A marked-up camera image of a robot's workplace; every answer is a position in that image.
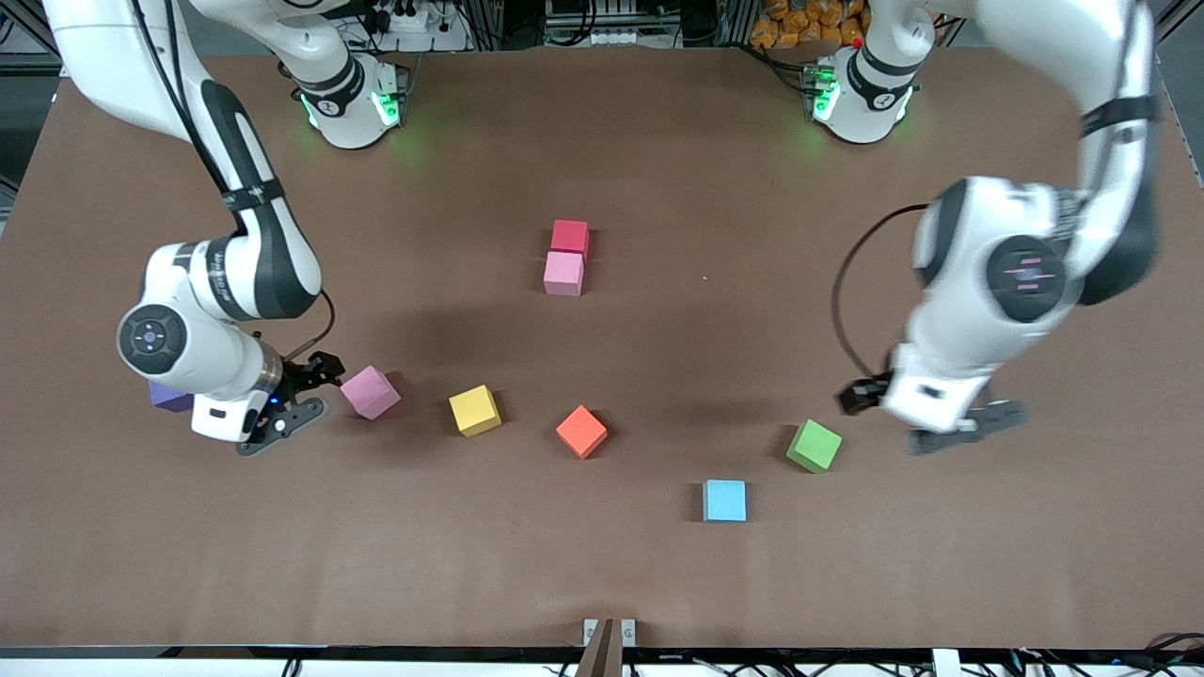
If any pink foam cube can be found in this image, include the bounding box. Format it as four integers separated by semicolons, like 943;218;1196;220
340;365;402;420
544;251;586;297

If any green foam cube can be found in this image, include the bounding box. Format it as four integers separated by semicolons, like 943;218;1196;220
785;418;844;474

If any yellow foam cube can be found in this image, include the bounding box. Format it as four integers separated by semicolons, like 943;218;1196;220
449;385;503;438

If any brown table cover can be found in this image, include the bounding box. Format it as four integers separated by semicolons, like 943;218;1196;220
0;47;1204;650

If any light blue foam cube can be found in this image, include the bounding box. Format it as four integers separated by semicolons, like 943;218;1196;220
703;480;748;523

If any orange foam cube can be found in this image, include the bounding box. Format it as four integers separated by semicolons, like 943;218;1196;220
555;404;609;461

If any white power strip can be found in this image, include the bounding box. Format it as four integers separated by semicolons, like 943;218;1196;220
555;26;650;46
372;5;452;34

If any orange yellow objects pile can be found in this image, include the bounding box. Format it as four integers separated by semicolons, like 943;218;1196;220
750;0;871;50

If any black cable bundle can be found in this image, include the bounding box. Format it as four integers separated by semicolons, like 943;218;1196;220
1006;630;1204;677

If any brown camera stand pole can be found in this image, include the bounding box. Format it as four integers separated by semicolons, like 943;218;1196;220
576;618;624;677

